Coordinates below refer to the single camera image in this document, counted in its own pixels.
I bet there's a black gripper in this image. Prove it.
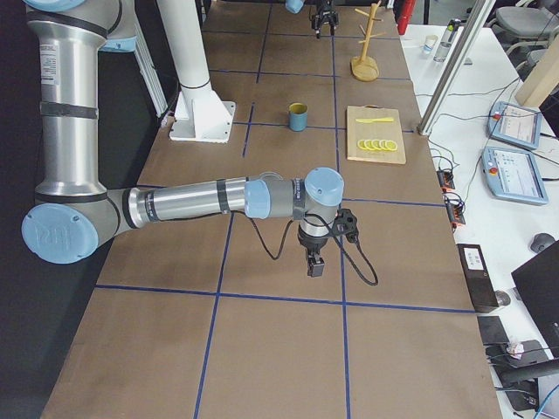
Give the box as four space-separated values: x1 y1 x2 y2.
298 227 328 277
312 0 339 38

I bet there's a teal ribbed mug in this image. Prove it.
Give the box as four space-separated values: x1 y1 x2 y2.
288 102 307 132

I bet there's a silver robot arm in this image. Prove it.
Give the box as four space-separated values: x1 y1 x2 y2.
285 0 339 38
21 1 344 277

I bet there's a wooden cup rack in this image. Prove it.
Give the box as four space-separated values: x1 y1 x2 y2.
350 1 386 82

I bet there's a white paper cup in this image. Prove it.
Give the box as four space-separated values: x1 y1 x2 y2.
422 35 438 56

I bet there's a yellow plastic knife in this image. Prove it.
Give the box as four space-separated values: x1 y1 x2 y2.
355 117 394 124

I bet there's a clear water bottle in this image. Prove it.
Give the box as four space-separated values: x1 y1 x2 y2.
433 18 461 63

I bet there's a bamboo cutting board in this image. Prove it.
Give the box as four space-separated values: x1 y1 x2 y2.
346 106 406 165

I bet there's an orange black usb hub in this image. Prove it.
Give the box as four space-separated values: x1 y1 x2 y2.
436 168 466 231

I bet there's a black box with label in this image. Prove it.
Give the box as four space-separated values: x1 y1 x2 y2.
457 244 499 313

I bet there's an upper teach pendant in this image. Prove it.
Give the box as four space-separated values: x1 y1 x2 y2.
487 101 542 150

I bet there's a teach pendant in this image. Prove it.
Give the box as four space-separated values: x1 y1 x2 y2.
487 101 542 150
481 147 549 205

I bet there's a lower teach pendant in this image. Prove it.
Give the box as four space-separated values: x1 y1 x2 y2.
481 147 549 205

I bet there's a black laptop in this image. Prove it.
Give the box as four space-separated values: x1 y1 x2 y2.
512 245 558 358

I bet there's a black computer mouse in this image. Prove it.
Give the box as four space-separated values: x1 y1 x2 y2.
529 232 556 253

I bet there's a black camera cable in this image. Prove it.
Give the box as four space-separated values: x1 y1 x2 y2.
248 208 379 287

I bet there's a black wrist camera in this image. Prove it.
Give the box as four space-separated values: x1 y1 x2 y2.
332 209 359 244

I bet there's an aluminium frame post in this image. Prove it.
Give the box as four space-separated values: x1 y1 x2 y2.
418 0 495 136

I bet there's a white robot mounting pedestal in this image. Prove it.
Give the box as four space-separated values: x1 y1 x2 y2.
157 0 236 143

